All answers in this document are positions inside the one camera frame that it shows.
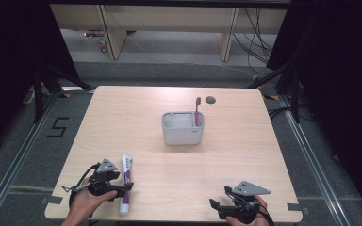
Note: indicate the black metal stand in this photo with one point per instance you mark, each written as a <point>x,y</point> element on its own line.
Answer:
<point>295,94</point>
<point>38,94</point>

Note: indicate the small bottle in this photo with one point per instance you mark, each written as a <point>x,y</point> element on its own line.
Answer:
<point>103,45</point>

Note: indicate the grey tape strip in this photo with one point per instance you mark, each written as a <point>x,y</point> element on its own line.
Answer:
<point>52,200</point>
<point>297,207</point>

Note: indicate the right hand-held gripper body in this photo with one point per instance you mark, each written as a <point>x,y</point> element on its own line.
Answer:
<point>242,210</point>

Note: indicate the aluminium floor rail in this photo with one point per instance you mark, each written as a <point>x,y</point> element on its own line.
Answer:
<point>15,163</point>
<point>314,166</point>

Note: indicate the light wooden bench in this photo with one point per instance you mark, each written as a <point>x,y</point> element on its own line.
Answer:
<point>169,19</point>

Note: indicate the grey plastic toothbrush holder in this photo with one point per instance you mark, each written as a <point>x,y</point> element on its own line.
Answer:
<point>182,133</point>

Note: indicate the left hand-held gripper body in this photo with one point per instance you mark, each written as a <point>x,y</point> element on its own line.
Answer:
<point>99,186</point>

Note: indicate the white purple toothpaste tube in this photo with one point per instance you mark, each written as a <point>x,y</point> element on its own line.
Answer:
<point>126,166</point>

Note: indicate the pink toothbrush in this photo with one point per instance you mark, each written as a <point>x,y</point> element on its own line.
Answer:
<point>197,108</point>

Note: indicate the dark curtain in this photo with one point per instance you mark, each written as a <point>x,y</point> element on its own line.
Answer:
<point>9,56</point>
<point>342,78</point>

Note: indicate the person's left hand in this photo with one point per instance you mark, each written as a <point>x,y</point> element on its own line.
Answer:
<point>85,201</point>

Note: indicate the yellow tape piece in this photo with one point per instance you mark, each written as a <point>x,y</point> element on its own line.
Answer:
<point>271,97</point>
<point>66,95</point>

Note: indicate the person's right hand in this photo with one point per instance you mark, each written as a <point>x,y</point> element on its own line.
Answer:
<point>262,213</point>

